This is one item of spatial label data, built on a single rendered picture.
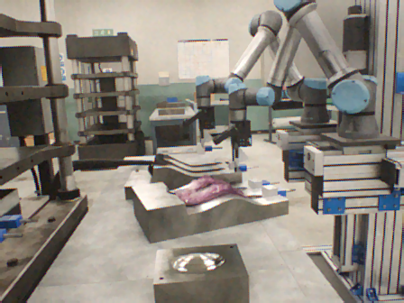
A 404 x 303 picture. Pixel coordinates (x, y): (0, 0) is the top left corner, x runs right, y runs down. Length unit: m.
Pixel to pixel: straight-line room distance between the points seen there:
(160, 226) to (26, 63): 1.00
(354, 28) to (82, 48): 4.34
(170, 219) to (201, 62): 6.98
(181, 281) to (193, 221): 0.37
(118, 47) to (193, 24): 3.03
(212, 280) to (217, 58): 7.37
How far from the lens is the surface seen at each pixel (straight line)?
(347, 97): 1.25
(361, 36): 1.68
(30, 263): 1.13
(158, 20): 8.01
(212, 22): 8.04
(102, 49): 5.36
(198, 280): 0.75
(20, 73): 1.72
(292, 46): 1.48
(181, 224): 1.07
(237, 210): 1.13
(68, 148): 1.55
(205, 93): 1.71
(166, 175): 1.43
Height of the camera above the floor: 1.27
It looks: 11 degrees down
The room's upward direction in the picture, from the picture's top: 3 degrees counter-clockwise
